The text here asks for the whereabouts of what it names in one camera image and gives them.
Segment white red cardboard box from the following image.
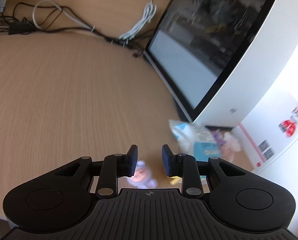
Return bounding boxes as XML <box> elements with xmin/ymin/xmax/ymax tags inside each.
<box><xmin>232</xmin><ymin>76</ymin><xmax>298</xmax><ymax>172</ymax></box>

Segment pink white bag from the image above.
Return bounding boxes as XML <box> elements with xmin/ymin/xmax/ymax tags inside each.
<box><xmin>219</xmin><ymin>132</ymin><xmax>242</xmax><ymax>163</ymax></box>

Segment blue tissue pack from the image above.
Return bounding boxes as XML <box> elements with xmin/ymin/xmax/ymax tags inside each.
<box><xmin>169</xmin><ymin>120</ymin><xmax>221</xmax><ymax>161</ymax></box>

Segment purple small figurine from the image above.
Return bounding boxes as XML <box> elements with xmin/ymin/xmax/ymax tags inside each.
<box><xmin>127</xmin><ymin>160</ymin><xmax>157</xmax><ymax>189</ymax></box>

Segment black tangled cables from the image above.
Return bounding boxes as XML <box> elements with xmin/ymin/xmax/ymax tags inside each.
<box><xmin>0</xmin><ymin>2</ymin><xmax>149</xmax><ymax>58</ymax></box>

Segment white bundled cable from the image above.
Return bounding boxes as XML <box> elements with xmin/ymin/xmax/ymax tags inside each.
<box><xmin>119</xmin><ymin>0</ymin><xmax>158</xmax><ymax>41</ymax></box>

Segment yellow duck figurine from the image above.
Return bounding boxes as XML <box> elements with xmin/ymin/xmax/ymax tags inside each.
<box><xmin>170</xmin><ymin>176</ymin><xmax>182</xmax><ymax>186</ymax></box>

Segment white aigo computer case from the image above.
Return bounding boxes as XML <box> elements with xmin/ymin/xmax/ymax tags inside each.
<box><xmin>145</xmin><ymin>0</ymin><xmax>298</xmax><ymax>127</ymax></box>

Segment purple crystal bead ornament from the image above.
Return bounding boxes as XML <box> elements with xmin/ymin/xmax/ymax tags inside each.
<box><xmin>211</xmin><ymin>129</ymin><xmax>226</xmax><ymax>147</ymax></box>

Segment grey looped cable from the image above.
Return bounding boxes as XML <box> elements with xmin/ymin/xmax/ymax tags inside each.
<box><xmin>32</xmin><ymin>0</ymin><xmax>96</xmax><ymax>32</ymax></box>

